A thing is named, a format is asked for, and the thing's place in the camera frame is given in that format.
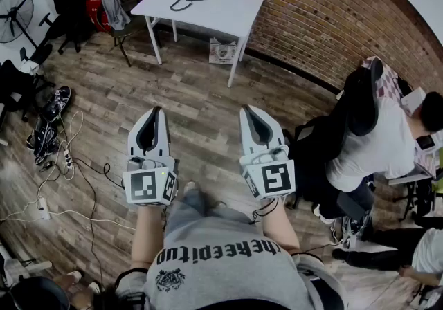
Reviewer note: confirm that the black floor fan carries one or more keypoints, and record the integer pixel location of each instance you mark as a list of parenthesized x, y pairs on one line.
[(14, 16)]

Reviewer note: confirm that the person's right forearm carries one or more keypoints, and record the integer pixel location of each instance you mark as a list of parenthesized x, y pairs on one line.
[(280, 229)]

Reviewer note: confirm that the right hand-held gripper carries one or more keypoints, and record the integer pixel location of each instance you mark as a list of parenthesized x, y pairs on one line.
[(275, 179)]

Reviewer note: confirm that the black tablet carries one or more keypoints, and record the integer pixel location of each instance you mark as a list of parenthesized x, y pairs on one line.
[(425, 142)]

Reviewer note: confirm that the grey garment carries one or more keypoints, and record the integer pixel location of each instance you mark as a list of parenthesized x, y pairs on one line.
[(115, 12)]

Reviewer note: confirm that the white table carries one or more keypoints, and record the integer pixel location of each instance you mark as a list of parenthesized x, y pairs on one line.
[(221, 7)]

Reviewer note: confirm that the person's grey printed shirt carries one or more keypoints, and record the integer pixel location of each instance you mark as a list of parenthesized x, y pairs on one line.
[(225, 267)]

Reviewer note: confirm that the person's grey trousers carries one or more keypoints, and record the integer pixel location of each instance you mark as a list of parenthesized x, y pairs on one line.
[(197, 205)]

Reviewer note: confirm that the grey desk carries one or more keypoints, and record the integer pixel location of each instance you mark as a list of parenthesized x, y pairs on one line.
[(410, 177)]

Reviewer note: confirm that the black folding chair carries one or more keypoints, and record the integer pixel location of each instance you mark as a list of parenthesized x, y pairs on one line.
[(15, 85)]

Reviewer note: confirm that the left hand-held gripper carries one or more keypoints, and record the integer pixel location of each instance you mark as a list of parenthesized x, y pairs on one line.
[(145, 185)]

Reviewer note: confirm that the black mesh office chair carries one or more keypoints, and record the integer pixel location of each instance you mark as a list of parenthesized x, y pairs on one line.
[(349, 111)]

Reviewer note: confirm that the checkered cloth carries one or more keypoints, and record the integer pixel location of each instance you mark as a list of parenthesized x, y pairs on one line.
[(389, 82)]

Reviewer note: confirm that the white box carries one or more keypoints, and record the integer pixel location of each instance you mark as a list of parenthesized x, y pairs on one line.
[(413, 99)]

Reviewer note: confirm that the person's shoe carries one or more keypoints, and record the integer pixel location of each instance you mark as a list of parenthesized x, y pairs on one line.
[(189, 187)]

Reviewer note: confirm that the person's left forearm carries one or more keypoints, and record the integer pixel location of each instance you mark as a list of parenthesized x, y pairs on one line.
[(147, 232)]

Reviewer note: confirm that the printed cardboard box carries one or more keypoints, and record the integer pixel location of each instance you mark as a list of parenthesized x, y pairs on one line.
[(222, 52)]

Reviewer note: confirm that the red bag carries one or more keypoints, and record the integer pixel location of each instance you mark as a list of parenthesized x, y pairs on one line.
[(94, 12)]

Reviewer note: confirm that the white power strip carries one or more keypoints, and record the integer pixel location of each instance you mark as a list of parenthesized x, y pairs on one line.
[(68, 158), (44, 208)]

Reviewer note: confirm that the dark metal chair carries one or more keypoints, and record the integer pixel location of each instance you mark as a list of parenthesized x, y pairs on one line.
[(129, 33)]

